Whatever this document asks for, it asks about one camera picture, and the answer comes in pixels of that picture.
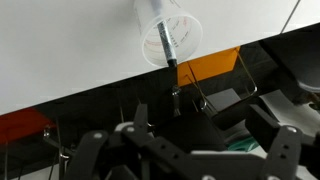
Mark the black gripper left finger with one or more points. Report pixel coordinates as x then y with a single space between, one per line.
100 150

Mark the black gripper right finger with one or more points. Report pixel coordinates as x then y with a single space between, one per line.
283 146

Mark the black and silver marker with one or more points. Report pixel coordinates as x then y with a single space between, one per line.
165 40

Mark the clear plastic measuring cup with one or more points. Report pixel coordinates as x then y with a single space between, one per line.
185 30

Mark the black office chair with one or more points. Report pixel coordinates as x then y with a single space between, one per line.
190 133
230 103

